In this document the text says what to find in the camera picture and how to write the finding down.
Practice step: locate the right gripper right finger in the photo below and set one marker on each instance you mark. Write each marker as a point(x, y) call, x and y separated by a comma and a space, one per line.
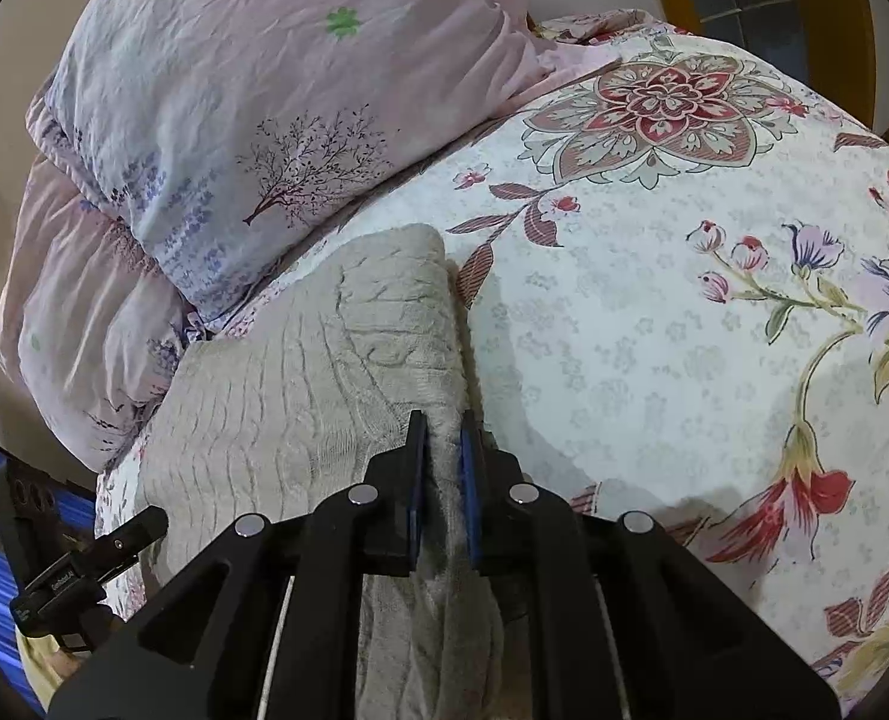
point(622, 621)

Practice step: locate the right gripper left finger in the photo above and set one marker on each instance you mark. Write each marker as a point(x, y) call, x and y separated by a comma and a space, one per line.
point(264, 622)

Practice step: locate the beige knitted garment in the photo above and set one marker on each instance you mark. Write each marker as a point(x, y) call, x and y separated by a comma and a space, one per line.
point(276, 420)

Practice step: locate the yellow cloth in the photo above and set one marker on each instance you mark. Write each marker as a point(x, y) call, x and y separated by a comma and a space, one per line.
point(46, 665)

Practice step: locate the floral white bedspread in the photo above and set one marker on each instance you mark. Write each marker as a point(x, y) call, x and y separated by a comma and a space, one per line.
point(671, 289)

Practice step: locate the pink lavender tree-print pillow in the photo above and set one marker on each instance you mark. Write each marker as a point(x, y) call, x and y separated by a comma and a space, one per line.
point(222, 132)

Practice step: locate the wooden framed door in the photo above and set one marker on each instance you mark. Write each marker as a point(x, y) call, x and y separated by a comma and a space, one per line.
point(759, 7)

